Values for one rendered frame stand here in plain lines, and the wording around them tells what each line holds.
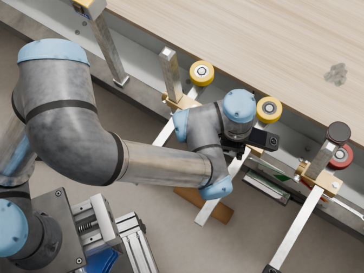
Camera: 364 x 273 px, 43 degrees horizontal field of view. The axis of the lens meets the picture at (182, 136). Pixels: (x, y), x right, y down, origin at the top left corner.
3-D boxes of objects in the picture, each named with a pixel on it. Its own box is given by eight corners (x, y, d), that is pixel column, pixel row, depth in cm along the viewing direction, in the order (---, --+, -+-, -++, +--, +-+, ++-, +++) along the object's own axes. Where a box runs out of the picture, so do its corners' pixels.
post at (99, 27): (123, 88, 171) (92, 17, 129) (112, 82, 173) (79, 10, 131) (130, 79, 173) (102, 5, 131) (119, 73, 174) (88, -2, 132)
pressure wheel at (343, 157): (336, 182, 144) (346, 171, 133) (313, 168, 146) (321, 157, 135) (348, 161, 146) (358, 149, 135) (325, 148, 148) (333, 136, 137)
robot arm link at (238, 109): (215, 91, 104) (251, 82, 104) (215, 111, 114) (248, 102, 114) (224, 122, 101) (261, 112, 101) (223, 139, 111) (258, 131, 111)
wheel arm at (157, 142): (137, 187, 148) (135, 183, 144) (129, 181, 148) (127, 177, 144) (209, 83, 159) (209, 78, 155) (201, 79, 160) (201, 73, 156)
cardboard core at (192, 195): (226, 223, 213) (172, 189, 220) (225, 226, 220) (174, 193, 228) (234, 209, 215) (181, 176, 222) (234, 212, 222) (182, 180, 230)
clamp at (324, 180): (331, 199, 140) (336, 195, 135) (292, 176, 143) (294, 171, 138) (340, 183, 141) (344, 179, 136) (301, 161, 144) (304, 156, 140)
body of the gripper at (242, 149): (220, 127, 130) (220, 110, 119) (250, 132, 129) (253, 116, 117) (214, 151, 127) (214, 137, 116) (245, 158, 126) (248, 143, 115)
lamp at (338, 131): (325, 170, 135) (343, 147, 115) (307, 161, 137) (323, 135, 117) (334, 154, 137) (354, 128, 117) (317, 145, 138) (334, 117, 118)
